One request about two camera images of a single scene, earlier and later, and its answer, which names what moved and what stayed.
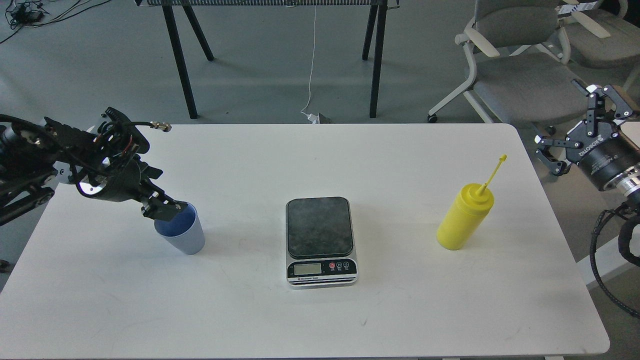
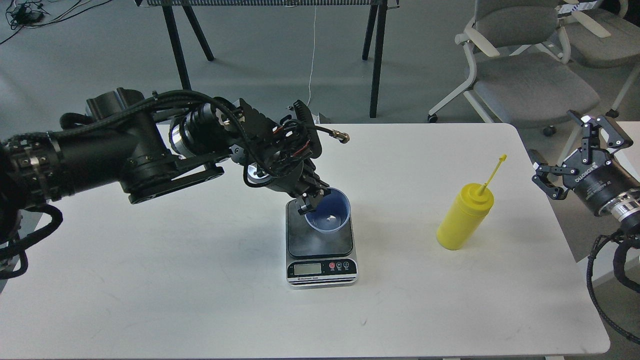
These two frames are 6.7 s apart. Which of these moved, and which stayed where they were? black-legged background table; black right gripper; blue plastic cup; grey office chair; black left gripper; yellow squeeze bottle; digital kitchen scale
Moved: black right gripper; black left gripper; blue plastic cup
Stayed: digital kitchen scale; yellow squeeze bottle; grey office chair; black-legged background table
